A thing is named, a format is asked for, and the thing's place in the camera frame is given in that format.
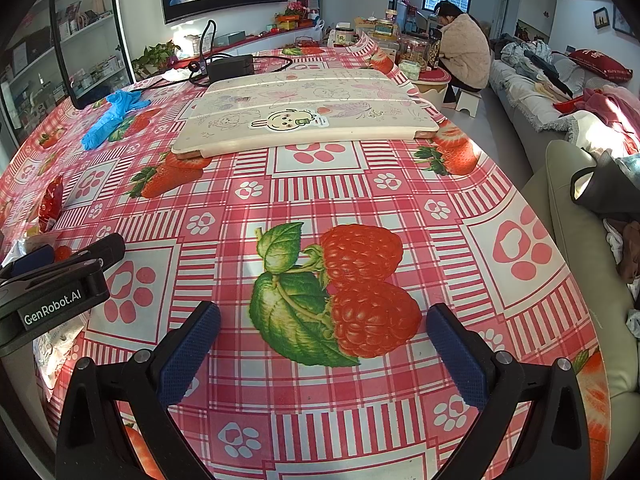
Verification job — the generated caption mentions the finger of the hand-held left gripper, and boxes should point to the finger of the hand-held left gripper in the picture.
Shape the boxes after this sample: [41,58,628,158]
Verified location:
[59,232,126,267]
[0,244,56,285]

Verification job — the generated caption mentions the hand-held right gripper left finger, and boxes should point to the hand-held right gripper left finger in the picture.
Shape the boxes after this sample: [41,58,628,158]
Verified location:
[55,301,222,480]

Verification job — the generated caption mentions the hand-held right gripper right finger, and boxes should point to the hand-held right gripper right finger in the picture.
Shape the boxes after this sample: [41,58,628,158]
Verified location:
[426,303,592,480]

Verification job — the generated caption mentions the red snack packet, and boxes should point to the red snack packet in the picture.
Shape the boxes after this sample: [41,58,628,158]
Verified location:
[39,175,65,233]

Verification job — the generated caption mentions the blue disposable glove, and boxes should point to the blue disposable glove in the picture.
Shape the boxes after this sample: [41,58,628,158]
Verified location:
[81,91,152,151]

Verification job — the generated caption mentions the light green armchair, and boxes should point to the light green armchair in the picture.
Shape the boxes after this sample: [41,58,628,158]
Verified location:
[520,139,640,461]

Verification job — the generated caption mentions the green potted plant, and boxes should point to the green potted plant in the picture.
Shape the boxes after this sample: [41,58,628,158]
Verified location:
[132,40,182,73]

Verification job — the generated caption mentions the strawberry printed pink tablecloth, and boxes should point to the strawberry printed pink tablecloth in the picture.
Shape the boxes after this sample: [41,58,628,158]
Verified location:
[0,40,611,480]

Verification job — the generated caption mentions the black bag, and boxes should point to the black bag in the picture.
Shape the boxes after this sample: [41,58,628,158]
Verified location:
[570,152,640,226]

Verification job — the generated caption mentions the glass display cabinet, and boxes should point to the glass display cabinet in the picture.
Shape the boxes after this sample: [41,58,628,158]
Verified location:
[0,0,136,131]

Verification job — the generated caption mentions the cream cartoon printed folding board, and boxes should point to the cream cartoon printed folding board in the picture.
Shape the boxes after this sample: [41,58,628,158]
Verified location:
[171,67,442,157]

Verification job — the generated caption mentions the white stool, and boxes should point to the white stool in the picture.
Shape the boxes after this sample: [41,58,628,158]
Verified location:
[454,87,483,117]

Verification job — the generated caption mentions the grey sofa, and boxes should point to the grey sofa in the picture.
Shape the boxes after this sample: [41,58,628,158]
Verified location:
[487,45,640,156]

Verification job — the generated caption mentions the pink clothes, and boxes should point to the pink clothes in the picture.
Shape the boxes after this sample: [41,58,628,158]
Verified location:
[582,87,640,156]

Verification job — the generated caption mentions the clear snack jar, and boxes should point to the clear snack jar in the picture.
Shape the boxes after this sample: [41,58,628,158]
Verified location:
[400,35,433,66]

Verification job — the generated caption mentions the red cushion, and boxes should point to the red cushion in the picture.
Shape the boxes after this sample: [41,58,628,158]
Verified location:
[567,48,633,83]

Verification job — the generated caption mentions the black power adapter with cable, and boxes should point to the black power adapter with cable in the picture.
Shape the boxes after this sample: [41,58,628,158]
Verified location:
[145,19,295,92]

